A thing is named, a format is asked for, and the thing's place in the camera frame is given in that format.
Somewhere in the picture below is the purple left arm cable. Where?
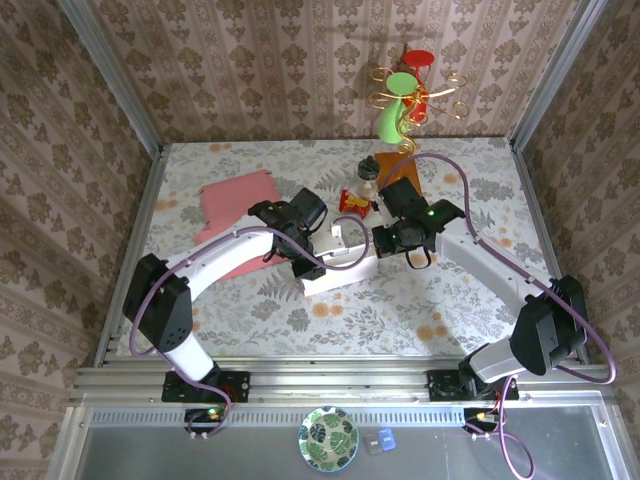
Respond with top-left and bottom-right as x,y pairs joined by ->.
128,217 -> 372,441

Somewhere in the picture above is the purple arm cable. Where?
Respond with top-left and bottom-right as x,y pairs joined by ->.
382,153 -> 617,480
128,217 -> 372,441

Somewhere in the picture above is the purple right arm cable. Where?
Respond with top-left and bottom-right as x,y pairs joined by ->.
382,153 -> 617,480

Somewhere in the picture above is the grey metal shelf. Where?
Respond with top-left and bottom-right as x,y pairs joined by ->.
74,419 -> 619,480

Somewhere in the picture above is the gold wire stand wooden base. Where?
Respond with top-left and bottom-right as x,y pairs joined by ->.
368,64 -> 469,211

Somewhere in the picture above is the aluminium frame bar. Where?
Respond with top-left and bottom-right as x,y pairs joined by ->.
45,405 -> 91,480
597,394 -> 629,480
54,0 -> 165,157
93,143 -> 169,369
509,139 -> 591,366
508,0 -> 610,151

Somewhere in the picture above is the floral table cover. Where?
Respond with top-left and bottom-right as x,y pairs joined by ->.
117,138 -> 561,359

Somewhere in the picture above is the pink paper box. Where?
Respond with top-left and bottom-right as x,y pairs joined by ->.
192,171 -> 281,276

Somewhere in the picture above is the slotted grey cable duct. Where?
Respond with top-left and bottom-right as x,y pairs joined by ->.
87,407 -> 609,426

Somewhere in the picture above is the red snack packet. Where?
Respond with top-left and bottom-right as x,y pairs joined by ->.
339,188 -> 376,219

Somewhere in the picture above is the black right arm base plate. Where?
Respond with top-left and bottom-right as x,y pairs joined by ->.
427,369 -> 520,402

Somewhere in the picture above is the green paper goblet cutout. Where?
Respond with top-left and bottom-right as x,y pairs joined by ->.
377,71 -> 420,145

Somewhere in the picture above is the glass jar black lid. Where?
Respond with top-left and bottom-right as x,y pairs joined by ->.
355,155 -> 382,199

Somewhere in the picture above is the small black controller board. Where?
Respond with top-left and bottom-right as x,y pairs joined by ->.
463,407 -> 504,434
184,407 -> 226,434

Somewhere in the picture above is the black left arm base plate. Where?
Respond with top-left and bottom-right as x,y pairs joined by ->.
160,369 -> 251,404

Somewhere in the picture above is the red paper goblet cutout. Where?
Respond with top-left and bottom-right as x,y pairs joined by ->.
399,48 -> 435,124

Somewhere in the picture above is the wide aluminium front rail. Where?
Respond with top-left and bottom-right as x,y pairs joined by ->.
69,355 -> 617,407

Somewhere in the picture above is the green leaf pattern bowl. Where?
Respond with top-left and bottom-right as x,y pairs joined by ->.
298,405 -> 360,472

